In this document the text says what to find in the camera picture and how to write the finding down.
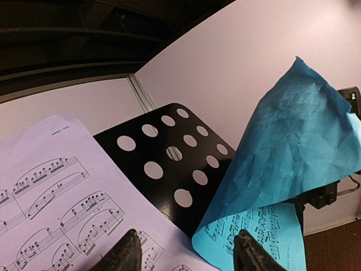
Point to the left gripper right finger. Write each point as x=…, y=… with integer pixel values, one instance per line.
x=249, y=255

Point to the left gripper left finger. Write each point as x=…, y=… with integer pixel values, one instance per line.
x=126, y=254

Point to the lilac sheet music page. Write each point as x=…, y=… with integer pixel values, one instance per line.
x=65, y=204

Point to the black music stand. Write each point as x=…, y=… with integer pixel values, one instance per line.
x=173, y=158

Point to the blue sheet music page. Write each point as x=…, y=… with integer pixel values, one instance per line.
x=301, y=136

